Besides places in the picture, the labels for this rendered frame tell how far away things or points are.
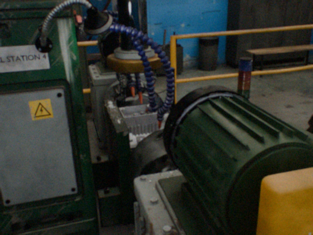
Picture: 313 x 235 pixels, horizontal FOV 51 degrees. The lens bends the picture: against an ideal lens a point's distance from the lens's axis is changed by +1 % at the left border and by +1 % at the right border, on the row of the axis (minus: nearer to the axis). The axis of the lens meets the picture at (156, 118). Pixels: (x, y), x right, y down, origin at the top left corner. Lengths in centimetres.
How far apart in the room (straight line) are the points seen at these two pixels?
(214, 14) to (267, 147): 631
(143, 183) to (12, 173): 42
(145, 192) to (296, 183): 37
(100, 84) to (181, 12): 501
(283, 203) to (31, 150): 72
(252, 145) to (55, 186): 68
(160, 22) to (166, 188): 575
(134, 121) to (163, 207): 51
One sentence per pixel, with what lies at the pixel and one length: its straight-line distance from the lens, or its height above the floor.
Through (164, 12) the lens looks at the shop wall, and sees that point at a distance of 633.
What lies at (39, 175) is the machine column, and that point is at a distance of 99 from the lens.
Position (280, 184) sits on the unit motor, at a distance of 37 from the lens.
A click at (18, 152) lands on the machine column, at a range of 96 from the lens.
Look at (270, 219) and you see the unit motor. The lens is 38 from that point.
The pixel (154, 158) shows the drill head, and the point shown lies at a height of 114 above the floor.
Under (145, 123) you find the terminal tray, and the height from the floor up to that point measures 112.
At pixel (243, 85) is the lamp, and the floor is 110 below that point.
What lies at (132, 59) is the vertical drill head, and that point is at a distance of 101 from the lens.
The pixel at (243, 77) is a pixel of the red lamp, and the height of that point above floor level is 114.
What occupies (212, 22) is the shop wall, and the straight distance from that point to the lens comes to 669.
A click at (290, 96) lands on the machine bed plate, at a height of 80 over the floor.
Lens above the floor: 154
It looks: 22 degrees down
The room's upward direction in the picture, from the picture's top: 2 degrees counter-clockwise
